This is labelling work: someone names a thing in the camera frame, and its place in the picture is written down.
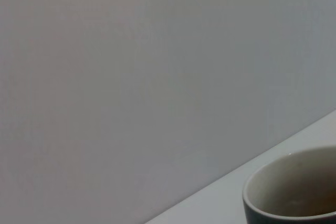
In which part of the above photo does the dark grey ceramic cup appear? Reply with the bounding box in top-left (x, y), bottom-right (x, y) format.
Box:
top-left (242, 145), bottom-right (336, 224)

